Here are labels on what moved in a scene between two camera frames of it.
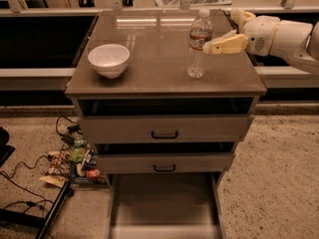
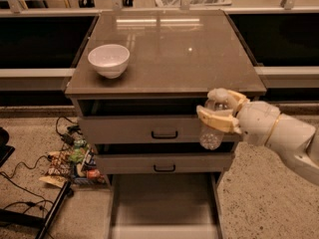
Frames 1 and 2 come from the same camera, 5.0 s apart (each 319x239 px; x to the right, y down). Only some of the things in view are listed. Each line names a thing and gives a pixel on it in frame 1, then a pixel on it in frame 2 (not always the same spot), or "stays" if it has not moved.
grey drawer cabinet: (161, 111) stays
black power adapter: (68, 138) stays
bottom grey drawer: (165, 206) stays
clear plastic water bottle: (199, 33) -> (211, 138)
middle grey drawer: (163, 163) stays
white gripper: (260, 35) -> (257, 120)
